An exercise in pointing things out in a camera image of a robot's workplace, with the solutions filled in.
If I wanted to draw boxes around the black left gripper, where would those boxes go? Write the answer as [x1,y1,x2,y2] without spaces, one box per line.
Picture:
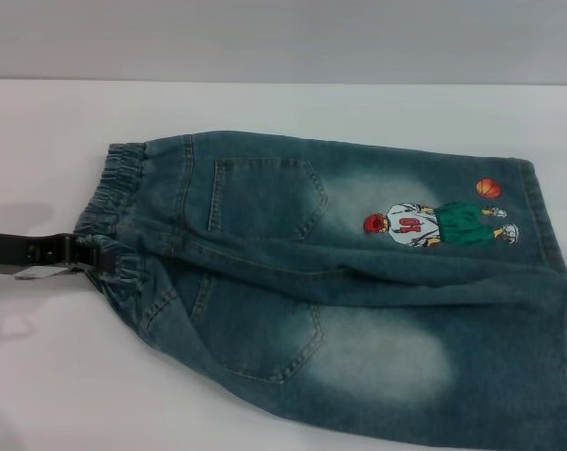
[0,229,119,282]

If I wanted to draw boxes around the blue denim shorts with print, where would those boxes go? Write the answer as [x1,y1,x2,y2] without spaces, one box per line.
[73,130,567,451]

